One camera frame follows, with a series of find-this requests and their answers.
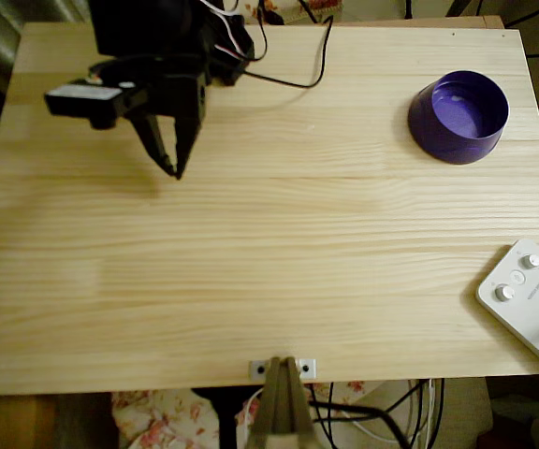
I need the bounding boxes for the wooden frame rail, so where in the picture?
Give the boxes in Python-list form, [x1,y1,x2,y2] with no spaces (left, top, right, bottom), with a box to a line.
[333,14,507,30]

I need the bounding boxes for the black stand post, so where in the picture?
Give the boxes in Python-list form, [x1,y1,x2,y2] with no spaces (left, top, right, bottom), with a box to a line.
[191,385,265,449]

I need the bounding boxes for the white and red servo wires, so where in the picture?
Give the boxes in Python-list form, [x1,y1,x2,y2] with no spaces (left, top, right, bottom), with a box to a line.
[199,0,253,61]

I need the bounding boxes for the thin black cable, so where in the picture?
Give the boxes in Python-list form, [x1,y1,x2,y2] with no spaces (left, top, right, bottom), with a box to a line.
[242,14,336,91]

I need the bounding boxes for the white control box with knobs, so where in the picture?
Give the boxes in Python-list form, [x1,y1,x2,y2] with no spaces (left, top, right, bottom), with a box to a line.
[474,238,539,376]

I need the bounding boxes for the beige upholstered seat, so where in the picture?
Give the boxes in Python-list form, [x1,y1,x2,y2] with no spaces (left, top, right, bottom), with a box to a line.
[357,377,494,449]

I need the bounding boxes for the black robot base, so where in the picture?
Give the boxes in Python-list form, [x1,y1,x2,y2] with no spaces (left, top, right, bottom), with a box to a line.
[206,12,256,89]

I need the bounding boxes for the white cable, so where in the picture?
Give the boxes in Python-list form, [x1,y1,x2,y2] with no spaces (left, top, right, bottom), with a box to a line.
[235,384,267,425]

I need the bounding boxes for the white metal bracket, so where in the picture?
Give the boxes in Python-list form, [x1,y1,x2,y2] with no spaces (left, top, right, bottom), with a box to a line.
[248,357,318,379]

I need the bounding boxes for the thick black cable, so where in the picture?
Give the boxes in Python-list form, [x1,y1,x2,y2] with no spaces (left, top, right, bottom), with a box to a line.
[308,398,412,449]

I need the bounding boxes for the purple bowl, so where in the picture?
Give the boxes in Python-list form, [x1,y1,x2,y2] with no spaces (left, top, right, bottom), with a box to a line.
[406,69,511,167]

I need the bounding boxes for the black camera box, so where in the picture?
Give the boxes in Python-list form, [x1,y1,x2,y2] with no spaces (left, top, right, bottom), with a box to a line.
[43,78,126,132]

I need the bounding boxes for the wooden table leg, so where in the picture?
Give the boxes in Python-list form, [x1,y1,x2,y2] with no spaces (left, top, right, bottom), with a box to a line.
[0,394,58,449]

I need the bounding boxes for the floral cloth with pink roses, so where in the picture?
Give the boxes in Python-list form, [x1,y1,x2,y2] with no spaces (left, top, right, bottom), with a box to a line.
[109,379,370,449]

